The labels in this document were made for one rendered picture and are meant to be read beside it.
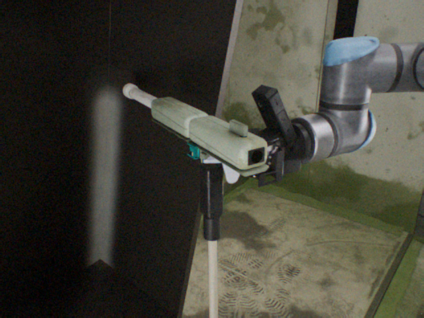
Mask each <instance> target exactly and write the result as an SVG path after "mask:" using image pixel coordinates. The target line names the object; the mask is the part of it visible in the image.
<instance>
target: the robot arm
mask: <svg viewBox="0 0 424 318"><path fill-rule="evenodd" d="M322 64H323V72H322V80H321V87H320V95H319V109H318V113H313V114H310V115H304V116H300V117H295V118H293V119H290V120H289V117H288V114H287V111H286V108H285V106H284V103H283V101H282V98H281V96H280V94H279V91H278V89H276V88H274V87H269V86H267V85H260V86H259V87H258V88H257V89H255V90H254V91H253V92H252V93H251V95H252V97H253V99H254V102H255V104H256V106H257V108H258V110H259V112H260V114H261V116H262V119H263V121H264V123H265V125H266V128H265V129H264V130H263V129H258V128H254V129H248V132H250V133H252V134H254V135H256V136H259V137H260V138H263V139H264V140H265V141H266V143H267V159H266V162H265V163H264V164H265V165H267V166H269V167H268V169H267V170H266V171H265V172H260V173H258V174H253V175H251V176H249V177H251V178H252V177H255V178H256V179H258V187H262V186H266V185H268V184H272V183H276V182H279V181H282V175H284V174H288V173H291V172H295V171H298V170H301V165H302V164H309V163H312V162H316V161H319V160H324V159H325V158H330V157H332V156H336V155H340V154H344V153H350V152H354V151H356V150H358V149H359V148H363V147H365V146H366V145H367V144H369V143H370V141H371V140H372V139H373V136H374V134H375V133H376V120H375V117H374V114H373V113H372V112H371V111H370V110H369V109H368V104H369V102H370V94H371V93H393V92H422V93H424V42H409V43H381V44H380V41H379V39H378V38H377V37H375V36H371V37H367V36H361V37H348V38H342V39H338V40H333V41H331V42H330V43H328V45H326V47H325V54H324V59H323V61H322ZM223 167H224V171H225V175H226V178H227V181H228V182H229V183H230V184H233V183H235V182H236V181H237V180H238V177H239V175H240V174H239V173H237V172H235V171H234V170H232V169H231V168H230V167H228V166H226V165H224V164H223ZM240 176H242V175H240ZM264 176H265V177H266V176H272V177H274V178H275V180H273V181H270V182H266V183H264ZM243 177H244V176H243ZM244 178H245V177H244Z"/></svg>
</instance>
